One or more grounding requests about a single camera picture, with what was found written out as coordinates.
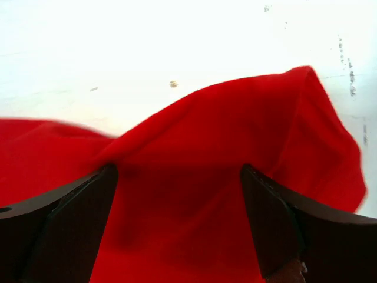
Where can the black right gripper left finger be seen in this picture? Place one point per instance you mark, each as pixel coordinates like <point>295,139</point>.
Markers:
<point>55,237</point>

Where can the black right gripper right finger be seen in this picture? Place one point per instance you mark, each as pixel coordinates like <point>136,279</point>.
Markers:
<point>298,239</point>

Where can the red t-shirt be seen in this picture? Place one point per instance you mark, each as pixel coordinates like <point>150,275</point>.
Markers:
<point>178,213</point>

